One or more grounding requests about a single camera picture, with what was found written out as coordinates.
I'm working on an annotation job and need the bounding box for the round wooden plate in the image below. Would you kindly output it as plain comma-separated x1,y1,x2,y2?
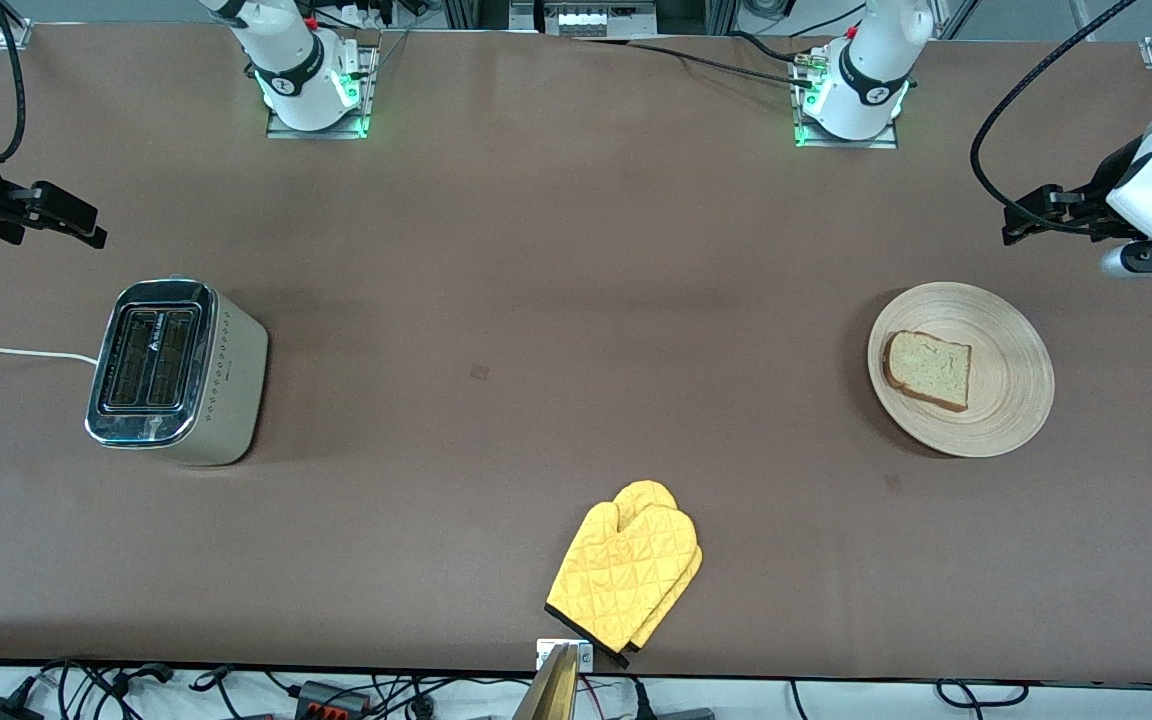
866,282,1055,459

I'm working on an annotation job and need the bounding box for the slice of bread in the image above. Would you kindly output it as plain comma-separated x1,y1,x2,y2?
882,330,973,413

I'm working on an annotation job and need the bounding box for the chrome and beige toaster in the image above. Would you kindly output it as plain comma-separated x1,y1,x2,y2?
84,277,269,468

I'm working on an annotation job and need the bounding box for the yellow quilted oven mitt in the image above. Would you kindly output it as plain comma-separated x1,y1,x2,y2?
544,500,699,661
614,480,705,669

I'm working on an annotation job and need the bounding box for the white power strip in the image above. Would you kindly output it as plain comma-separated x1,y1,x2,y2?
541,0,659,37

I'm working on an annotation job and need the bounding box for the black box with orange clips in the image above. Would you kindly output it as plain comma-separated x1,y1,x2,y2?
296,680,374,718

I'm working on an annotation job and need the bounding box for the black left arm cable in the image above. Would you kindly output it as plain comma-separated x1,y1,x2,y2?
970,0,1139,237

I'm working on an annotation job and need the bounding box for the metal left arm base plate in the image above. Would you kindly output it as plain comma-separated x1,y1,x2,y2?
794,60,899,149

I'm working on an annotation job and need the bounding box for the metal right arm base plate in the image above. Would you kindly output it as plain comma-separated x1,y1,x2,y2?
266,45,377,139

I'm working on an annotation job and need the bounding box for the short black table cable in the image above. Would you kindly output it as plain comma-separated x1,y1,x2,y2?
731,30,807,66

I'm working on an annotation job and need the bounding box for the long black table cable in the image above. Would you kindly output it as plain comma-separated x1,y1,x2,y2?
626,40,815,89

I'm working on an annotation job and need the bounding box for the black cable with plug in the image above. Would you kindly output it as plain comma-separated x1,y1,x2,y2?
36,658,177,701

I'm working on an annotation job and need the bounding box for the white metal camera bracket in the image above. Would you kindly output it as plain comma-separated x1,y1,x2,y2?
536,638,594,673

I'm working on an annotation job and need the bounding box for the tan wedge-shaped camera post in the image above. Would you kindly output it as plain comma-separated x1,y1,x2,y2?
511,645,579,720

